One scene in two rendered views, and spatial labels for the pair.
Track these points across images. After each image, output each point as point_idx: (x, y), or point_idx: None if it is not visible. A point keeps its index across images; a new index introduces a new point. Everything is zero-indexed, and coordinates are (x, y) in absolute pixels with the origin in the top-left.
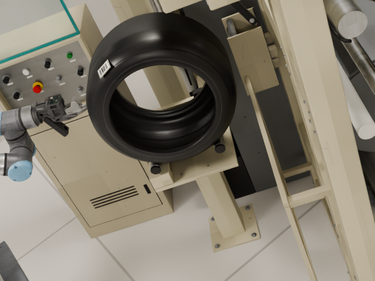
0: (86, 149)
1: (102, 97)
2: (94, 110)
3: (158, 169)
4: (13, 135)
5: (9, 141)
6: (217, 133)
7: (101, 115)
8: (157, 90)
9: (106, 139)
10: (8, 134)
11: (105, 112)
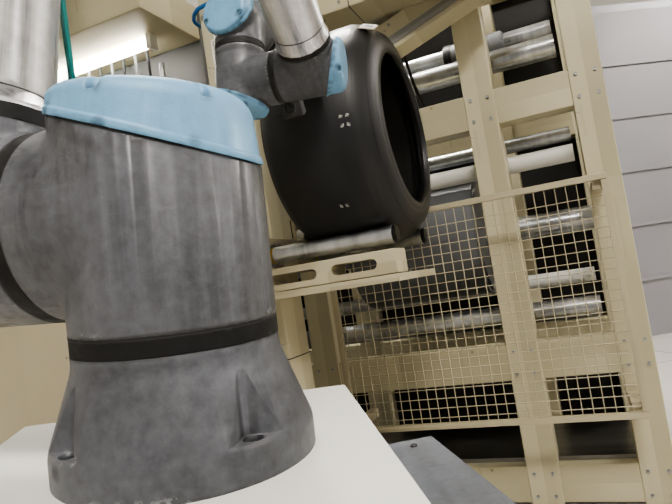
0: (31, 407)
1: (374, 56)
2: (366, 69)
3: (398, 232)
4: (263, 35)
5: (252, 43)
6: (429, 200)
7: (373, 80)
8: (271, 208)
9: (372, 128)
10: (259, 26)
11: (377, 80)
